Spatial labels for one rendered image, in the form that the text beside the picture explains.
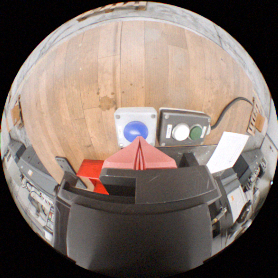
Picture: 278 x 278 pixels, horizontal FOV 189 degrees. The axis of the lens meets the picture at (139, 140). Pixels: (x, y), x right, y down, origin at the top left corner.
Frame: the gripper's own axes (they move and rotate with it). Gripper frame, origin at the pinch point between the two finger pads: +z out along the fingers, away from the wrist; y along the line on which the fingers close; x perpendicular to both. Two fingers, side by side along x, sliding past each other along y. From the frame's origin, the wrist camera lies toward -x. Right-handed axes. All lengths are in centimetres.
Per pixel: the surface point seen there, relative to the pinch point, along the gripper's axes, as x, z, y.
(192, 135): 0.8, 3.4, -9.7
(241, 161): 126, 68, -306
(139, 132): 0.3, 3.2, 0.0
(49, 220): 76, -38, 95
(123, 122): -1.2, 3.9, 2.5
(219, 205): 29.7, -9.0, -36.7
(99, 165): 10.5, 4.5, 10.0
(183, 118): -2.0, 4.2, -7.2
